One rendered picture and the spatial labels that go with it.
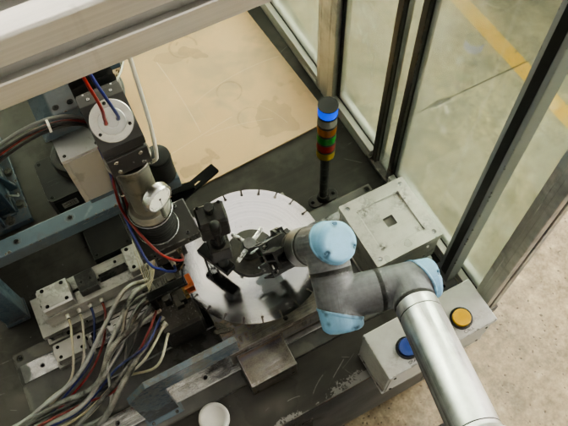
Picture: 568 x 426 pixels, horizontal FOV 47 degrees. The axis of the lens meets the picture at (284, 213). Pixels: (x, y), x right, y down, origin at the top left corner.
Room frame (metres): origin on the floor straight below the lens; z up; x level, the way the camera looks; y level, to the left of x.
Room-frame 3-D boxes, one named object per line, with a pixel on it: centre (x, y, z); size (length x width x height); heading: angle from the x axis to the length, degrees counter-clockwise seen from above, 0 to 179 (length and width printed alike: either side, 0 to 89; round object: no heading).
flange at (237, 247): (0.61, 0.08, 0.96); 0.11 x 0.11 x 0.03
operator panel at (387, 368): (0.43, -0.31, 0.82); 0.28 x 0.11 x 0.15; 115
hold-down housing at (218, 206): (0.55, 0.13, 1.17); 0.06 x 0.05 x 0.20; 106
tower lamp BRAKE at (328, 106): (0.85, -0.11, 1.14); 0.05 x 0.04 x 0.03; 25
